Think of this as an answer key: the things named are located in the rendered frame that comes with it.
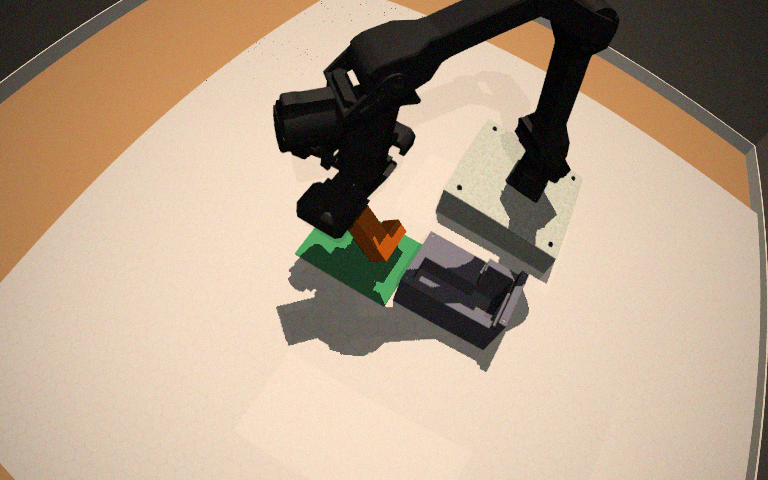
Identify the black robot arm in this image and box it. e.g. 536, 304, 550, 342
273, 0, 620, 203

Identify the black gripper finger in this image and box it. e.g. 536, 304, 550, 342
323, 178, 370, 217
363, 160, 397, 198

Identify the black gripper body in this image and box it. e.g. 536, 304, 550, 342
296, 121, 416, 239

